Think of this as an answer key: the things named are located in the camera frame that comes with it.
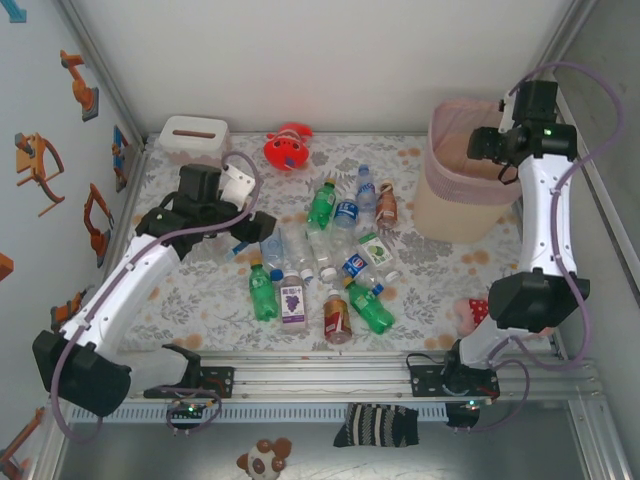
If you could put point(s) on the aluminium frame post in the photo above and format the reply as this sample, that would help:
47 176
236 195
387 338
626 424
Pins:
562 35
102 65

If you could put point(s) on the red gold label bottle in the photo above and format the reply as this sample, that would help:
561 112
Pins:
337 317

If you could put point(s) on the clear bottle white cap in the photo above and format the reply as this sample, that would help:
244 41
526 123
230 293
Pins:
320 252

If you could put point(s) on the blue label water bottle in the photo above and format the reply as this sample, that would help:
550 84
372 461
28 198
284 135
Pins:
346 212

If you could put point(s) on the pink plush toy dotted dress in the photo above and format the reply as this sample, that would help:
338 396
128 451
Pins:
477 312

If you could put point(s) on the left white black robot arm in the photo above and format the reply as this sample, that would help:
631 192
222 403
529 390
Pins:
125 285

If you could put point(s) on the orange block wall sticker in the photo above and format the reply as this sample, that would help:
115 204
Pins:
5 267

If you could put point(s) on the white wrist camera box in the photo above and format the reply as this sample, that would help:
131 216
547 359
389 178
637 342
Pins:
510 112
235 187

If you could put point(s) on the brown white plush dog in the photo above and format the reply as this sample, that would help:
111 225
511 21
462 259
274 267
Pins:
262 460

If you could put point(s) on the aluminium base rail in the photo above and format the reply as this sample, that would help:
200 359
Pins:
320 380

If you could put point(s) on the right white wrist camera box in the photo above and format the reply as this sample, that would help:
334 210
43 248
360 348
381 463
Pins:
510 112

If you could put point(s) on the blue orange wall sticker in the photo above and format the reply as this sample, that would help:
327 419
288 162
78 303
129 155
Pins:
120 150

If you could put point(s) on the grape juice bottle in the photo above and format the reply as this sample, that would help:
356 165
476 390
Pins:
292 300

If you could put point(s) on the brown drink bottle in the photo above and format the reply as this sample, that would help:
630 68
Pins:
386 205

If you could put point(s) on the small controller board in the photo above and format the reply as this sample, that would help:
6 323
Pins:
462 412
187 409

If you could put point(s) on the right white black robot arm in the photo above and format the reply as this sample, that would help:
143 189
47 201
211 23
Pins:
545 225

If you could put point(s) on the pepsi label clear bottle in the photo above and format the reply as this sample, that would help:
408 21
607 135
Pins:
355 265

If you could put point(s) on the white tissue box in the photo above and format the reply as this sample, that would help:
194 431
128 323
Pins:
195 142

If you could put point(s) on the beige bin with pink mesh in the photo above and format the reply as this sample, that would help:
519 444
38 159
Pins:
450 215

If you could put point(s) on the black striped sock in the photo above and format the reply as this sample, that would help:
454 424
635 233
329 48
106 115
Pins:
375 425

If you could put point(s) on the orange gripper wall sticker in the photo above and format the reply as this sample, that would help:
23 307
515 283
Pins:
30 160

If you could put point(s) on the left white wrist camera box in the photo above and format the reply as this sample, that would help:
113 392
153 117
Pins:
235 187

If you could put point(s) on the lime label clear bottle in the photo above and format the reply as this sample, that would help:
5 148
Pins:
376 250

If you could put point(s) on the green bottle dark cap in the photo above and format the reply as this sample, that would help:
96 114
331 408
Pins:
320 205

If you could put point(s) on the clear bottle blue cap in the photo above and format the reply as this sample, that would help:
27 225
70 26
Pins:
272 255

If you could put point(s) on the green bottle yellow cap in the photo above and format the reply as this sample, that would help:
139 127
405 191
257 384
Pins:
262 292
370 305

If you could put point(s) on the clear bottle red cap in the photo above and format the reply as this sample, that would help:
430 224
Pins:
240 252

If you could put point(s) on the red plush toy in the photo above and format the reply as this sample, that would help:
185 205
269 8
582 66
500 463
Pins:
287 147

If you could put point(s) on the floral table cloth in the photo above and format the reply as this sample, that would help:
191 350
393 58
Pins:
240 335

